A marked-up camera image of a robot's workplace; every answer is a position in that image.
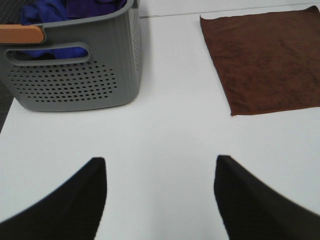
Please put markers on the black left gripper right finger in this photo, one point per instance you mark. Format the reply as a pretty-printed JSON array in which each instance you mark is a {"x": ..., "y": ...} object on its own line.
[{"x": 251, "y": 210}]

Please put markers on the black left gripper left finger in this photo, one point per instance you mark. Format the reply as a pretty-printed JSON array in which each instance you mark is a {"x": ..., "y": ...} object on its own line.
[{"x": 71, "y": 212}]

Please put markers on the brown towel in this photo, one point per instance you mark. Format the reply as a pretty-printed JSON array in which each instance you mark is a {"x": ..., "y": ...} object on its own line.
[{"x": 267, "y": 62}]

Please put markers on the grey perforated laundry basket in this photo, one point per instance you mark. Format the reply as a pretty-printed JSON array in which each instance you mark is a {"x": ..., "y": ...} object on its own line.
[{"x": 109, "y": 76}]

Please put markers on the blue towel in basket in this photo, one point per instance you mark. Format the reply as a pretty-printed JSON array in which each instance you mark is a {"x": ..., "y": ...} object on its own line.
[{"x": 47, "y": 11}]

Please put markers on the purple towel in basket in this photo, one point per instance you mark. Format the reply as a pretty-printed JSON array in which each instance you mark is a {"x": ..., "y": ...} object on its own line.
[{"x": 92, "y": 8}]

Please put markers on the orange basket handle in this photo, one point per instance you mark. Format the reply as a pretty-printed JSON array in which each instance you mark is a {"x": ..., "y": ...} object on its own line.
[{"x": 20, "y": 34}]

